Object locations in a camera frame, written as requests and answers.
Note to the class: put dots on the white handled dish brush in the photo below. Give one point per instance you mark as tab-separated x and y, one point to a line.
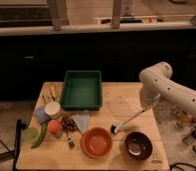
115	128

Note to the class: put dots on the red bowl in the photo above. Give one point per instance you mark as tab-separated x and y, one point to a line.
96	143

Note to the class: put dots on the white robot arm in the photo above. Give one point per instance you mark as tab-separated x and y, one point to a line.
156	81

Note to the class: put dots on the dark brown bowl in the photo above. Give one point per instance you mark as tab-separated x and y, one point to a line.
138	146

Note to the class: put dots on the green plastic tray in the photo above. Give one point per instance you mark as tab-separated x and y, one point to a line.
82	90

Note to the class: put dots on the grey triangular cloth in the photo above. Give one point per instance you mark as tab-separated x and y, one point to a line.
81	120

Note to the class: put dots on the yellow banana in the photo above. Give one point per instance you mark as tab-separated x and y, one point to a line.
53	92

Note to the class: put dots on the bunch of dark grapes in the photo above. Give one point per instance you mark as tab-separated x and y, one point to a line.
68	124

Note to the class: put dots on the white round lid jar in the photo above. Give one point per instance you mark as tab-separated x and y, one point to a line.
53	109

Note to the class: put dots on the orange fruit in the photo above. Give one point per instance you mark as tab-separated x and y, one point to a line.
54	127

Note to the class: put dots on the light green cup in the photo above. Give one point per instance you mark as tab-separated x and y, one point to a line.
30	135

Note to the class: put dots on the black chair frame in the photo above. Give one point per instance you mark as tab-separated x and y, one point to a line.
13	154

